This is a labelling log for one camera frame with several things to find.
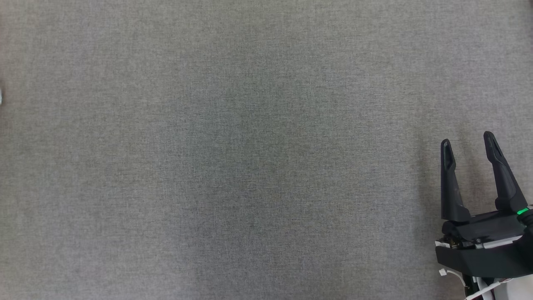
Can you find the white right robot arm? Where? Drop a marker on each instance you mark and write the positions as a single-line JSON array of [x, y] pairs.
[[516, 289]]

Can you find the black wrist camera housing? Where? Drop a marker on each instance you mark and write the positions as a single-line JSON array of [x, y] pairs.
[[483, 260]]

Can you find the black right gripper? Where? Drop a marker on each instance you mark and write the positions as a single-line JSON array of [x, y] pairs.
[[487, 229]]

